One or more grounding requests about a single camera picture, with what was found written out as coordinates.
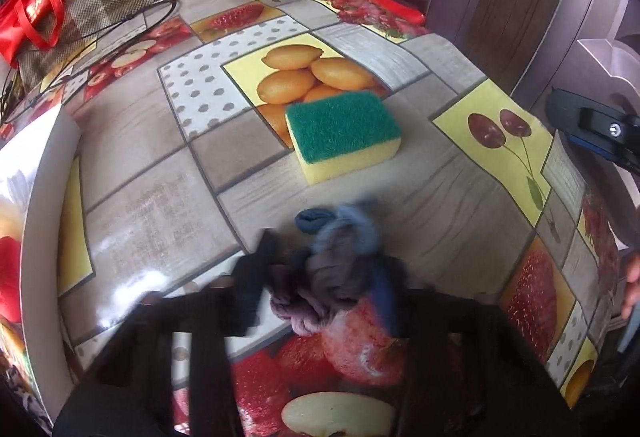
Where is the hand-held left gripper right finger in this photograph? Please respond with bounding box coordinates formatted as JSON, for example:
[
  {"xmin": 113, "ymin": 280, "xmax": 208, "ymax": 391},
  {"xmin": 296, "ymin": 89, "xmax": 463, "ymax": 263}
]
[{"xmin": 370, "ymin": 257, "xmax": 583, "ymax": 437}]

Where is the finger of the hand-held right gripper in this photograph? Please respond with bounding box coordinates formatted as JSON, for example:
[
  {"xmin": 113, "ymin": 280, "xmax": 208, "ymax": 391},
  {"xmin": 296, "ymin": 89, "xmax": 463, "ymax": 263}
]
[{"xmin": 545, "ymin": 88, "xmax": 640, "ymax": 172}]

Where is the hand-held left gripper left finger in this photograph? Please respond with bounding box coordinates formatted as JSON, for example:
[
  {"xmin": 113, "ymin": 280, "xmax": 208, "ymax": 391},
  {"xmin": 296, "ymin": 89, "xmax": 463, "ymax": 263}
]
[{"xmin": 52, "ymin": 227, "xmax": 281, "ymax": 437}]

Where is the blue grey sock bundle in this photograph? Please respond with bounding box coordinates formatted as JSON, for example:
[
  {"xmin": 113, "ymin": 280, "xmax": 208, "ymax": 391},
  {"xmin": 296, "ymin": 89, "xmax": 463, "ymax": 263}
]
[{"xmin": 270, "ymin": 199, "xmax": 396, "ymax": 338}]

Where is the white cardboard box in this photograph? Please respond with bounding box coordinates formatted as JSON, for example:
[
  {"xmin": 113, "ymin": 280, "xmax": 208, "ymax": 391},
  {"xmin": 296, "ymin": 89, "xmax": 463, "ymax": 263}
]
[{"xmin": 0, "ymin": 104, "xmax": 83, "ymax": 437}]

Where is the person's right hand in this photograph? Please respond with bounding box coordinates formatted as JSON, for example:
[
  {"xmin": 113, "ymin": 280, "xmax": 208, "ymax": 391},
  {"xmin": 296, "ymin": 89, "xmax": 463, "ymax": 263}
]
[{"xmin": 620, "ymin": 252, "xmax": 640, "ymax": 323}]

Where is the fruit print tablecloth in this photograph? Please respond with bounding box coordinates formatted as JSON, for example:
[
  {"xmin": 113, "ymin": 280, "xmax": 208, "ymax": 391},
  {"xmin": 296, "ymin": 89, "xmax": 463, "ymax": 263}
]
[{"xmin": 0, "ymin": 0, "xmax": 621, "ymax": 437}]

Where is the green and yellow sponge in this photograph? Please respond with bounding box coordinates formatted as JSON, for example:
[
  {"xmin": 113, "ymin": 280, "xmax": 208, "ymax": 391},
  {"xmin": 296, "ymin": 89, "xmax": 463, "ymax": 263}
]
[{"xmin": 285, "ymin": 92, "xmax": 403, "ymax": 186}]

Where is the red flat packet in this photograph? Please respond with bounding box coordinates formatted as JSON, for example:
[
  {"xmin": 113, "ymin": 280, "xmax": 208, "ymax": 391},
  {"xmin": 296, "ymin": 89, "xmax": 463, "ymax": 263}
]
[{"xmin": 302, "ymin": 0, "xmax": 428, "ymax": 40}]

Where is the black cable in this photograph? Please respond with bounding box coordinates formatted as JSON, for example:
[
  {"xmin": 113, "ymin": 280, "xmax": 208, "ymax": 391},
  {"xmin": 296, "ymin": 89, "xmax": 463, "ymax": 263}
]
[{"xmin": 37, "ymin": 0, "xmax": 178, "ymax": 82}]

